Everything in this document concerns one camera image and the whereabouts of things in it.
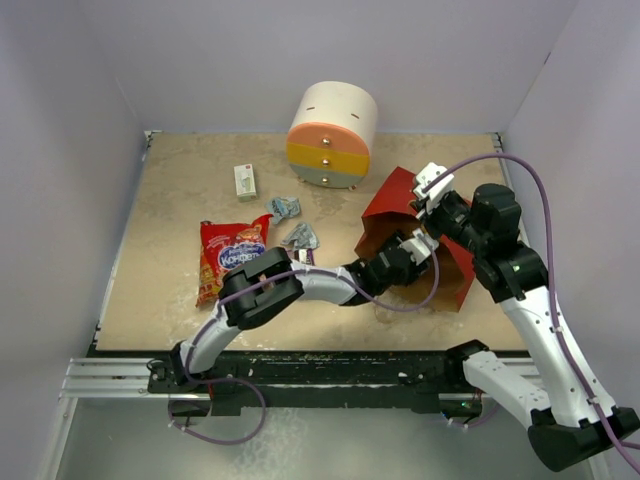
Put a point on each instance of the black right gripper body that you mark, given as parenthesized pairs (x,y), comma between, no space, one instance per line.
(449,217)

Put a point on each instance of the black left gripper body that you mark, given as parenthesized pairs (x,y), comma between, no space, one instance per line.
(405,278)

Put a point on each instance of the red brown paper bag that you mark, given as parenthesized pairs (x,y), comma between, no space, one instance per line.
(389,212)

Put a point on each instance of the dark brown candy packet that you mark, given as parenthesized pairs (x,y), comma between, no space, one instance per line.
(304,256)

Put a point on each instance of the silver foil snack packet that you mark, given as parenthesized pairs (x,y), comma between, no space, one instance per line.
(302,236)

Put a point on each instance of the red candy snack bag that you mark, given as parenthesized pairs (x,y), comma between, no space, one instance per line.
(225,247)

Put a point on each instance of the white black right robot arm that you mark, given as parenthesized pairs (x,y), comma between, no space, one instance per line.
(571,417)

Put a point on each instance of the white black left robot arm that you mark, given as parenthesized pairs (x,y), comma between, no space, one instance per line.
(258,291)

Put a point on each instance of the round white mini drawer chest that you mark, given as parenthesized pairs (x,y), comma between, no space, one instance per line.
(330,141)

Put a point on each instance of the small white green box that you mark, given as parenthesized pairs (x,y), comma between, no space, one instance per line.
(245,182)

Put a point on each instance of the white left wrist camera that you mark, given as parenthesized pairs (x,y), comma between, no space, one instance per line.
(420,246)

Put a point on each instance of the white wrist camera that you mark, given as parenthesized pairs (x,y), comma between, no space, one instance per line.
(434,182)
(420,246)

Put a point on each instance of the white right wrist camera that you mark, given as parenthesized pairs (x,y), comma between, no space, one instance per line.
(434,182)

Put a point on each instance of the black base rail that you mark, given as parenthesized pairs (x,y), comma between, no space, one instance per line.
(423,382)

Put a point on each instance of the aluminium side rail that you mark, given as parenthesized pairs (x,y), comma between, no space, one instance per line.
(100,378)

